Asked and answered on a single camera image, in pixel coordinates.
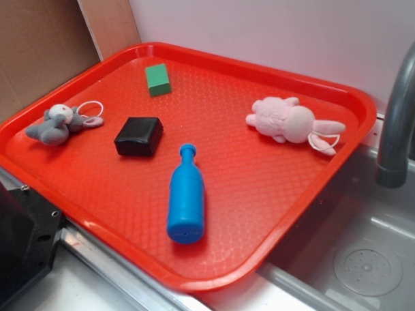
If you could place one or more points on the red plastic tray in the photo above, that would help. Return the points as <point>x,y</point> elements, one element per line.
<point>255,188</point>

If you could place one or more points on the green rectangular block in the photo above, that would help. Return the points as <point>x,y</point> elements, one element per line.
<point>158,81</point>

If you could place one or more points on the black rectangular block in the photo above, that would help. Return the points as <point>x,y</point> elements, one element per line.
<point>139,136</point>

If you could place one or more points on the grey toy faucet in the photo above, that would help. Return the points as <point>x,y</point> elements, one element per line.
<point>397,141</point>

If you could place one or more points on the brown cardboard panel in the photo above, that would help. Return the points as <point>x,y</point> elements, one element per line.
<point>44,43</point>

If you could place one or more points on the grey plush mouse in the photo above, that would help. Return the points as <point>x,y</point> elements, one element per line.
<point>61,120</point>

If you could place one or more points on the pink plush bunny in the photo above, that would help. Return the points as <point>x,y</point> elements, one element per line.
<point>285,120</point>

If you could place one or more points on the grey plastic toy sink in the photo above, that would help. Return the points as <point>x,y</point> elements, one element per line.
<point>354,247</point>

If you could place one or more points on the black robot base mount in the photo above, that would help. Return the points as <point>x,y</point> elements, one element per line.
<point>30,228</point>

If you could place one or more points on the blue plastic toy bottle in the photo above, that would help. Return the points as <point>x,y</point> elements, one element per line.
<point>185,223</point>

